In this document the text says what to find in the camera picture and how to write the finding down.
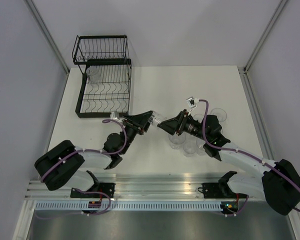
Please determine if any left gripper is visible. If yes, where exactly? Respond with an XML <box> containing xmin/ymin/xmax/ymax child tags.
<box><xmin>121</xmin><ymin>111</ymin><xmax>155</xmax><ymax>155</ymax></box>

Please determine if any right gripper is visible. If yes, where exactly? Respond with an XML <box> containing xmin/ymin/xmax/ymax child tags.
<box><xmin>156</xmin><ymin>109</ymin><xmax>209</xmax><ymax>142</ymax></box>

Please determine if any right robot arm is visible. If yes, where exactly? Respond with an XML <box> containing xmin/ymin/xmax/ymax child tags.
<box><xmin>157</xmin><ymin>110</ymin><xmax>300</xmax><ymax>216</ymax></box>

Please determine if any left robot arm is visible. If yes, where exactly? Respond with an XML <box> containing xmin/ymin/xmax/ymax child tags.
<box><xmin>34</xmin><ymin>110</ymin><xmax>154</xmax><ymax>198</ymax></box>

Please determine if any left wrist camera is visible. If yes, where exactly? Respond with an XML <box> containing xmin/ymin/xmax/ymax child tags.
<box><xmin>110</xmin><ymin>111</ymin><xmax>122</xmax><ymax>122</ymax></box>

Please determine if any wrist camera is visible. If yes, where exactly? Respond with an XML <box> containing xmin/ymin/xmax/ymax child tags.
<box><xmin>186</xmin><ymin>96</ymin><xmax>200</xmax><ymax>115</ymax></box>
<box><xmin>110</xmin><ymin>111</ymin><xmax>122</xmax><ymax>122</ymax></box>

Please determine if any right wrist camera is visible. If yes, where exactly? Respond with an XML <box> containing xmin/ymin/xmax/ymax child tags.
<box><xmin>186</xmin><ymin>96</ymin><xmax>200</xmax><ymax>115</ymax></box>

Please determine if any black wire dish rack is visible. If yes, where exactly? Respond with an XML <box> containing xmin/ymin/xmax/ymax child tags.
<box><xmin>72</xmin><ymin>35</ymin><xmax>132</xmax><ymax>119</ymax></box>

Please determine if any aluminium mounting rail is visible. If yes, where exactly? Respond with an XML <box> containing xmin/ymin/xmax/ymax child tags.
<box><xmin>24</xmin><ymin>172</ymin><xmax>298</xmax><ymax>202</ymax></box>

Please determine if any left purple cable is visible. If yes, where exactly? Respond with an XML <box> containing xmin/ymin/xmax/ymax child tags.
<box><xmin>34</xmin><ymin>118</ymin><xmax>128</xmax><ymax>221</ymax></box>

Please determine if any purple cable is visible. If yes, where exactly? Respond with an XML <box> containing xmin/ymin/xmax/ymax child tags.
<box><xmin>197</xmin><ymin>99</ymin><xmax>300</xmax><ymax>215</ymax></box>
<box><xmin>34</xmin><ymin>118</ymin><xmax>128</xmax><ymax>221</ymax></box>

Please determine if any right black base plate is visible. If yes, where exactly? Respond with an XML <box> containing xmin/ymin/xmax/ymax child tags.
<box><xmin>197</xmin><ymin>182</ymin><xmax>247</xmax><ymax>199</ymax></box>

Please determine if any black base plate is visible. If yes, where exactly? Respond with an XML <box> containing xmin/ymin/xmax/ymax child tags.
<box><xmin>197</xmin><ymin>182</ymin><xmax>247</xmax><ymax>199</ymax></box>
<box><xmin>70</xmin><ymin>182</ymin><xmax>116</xmax><ymax>199</ymax></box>

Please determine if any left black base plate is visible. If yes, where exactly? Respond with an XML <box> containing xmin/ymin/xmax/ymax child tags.
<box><xmin>70</xmin><ymin>182</ymin><xmax>116</xmax><ymax>199</ymax></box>

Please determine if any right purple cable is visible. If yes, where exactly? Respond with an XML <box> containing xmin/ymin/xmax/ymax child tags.
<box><xmin>197</xmin><ymin>99</ymin><xmax>300</xmax><ymax>215</ymax></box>

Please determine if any white slotted cable duct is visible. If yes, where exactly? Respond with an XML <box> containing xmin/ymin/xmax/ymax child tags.
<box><xmin>35</xmin><ymin>200</ymin><xmax>222</xmax><ymax>212</ymax></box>

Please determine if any right aluminium frame post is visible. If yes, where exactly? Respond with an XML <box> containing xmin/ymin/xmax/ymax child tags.
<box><xmin>242</xmin><ymin>0</ymin><xmax>290</xmax><ymax>74</ymax></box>

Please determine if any aluminium frame post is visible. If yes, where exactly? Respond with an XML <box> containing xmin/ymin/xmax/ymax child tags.
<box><xmin>24</xmin><ymin>0</ymin><xmax>70</xmax><ymax>76</ymax></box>
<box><xmin>242</xmin><ymin>0</ymin><xmax>290</xmax><ymax>74</ymax></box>

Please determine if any left aluminium frame post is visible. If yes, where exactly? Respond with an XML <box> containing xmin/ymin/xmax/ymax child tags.
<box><xmin>24</xmin><ymin>0</ymin><xmax>70</xmax><ymax>76</ymax></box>

